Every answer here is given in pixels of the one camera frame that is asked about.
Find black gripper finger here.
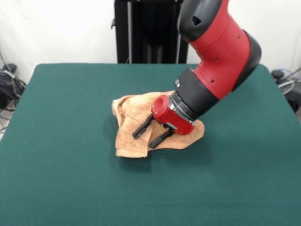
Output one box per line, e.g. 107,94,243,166
150,126,174,149
133,113,154,138

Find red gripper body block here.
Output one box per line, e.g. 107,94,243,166
151,94,196,135

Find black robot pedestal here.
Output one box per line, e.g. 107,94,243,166
111,0,196,64

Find dark green table cloth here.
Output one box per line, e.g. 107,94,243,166
0,63,301,226

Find black cable tangle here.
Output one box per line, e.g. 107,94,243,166
272,68,301,95
0,50,28,132

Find tan terry towel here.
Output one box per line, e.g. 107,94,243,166
111,90,205,158

